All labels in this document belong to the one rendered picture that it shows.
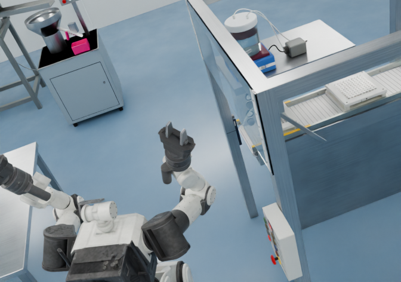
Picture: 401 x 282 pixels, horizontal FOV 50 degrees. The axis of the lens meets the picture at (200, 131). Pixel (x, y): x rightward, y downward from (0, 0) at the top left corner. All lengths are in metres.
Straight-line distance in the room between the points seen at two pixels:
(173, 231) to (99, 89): 3.18
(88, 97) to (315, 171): 2.69
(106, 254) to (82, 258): 0.09
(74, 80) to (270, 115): 3.35
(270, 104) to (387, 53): 0.39
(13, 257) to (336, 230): 1.91
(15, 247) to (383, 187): 2.24
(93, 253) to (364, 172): 1.84
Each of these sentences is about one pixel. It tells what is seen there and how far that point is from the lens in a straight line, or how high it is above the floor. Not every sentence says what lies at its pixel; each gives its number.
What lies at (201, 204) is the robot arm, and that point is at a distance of 1.71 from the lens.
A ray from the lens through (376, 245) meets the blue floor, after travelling 2.90.
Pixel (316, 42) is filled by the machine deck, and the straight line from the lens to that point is 2.30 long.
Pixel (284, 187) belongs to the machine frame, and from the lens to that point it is 1.58.
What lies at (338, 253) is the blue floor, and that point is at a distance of 2.87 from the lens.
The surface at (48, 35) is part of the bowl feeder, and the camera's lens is 4.60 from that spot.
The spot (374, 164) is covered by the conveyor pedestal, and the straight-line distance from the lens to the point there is 2.88.
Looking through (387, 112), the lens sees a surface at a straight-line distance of 2.61.
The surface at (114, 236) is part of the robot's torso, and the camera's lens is 1.59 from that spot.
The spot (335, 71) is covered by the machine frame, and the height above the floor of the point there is 1.60.
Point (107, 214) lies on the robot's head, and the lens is 1.53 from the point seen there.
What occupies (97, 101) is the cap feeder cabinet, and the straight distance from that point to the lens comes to 4.63.
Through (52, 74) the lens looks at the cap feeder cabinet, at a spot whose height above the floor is 0.65.
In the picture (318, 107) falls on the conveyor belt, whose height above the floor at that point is 0.81.
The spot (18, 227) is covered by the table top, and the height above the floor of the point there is 0.85.
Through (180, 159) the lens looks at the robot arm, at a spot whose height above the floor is 1.45.
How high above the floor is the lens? 2.34
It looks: 36 degrees down
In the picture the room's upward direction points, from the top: 18 degrees counter-clockwise
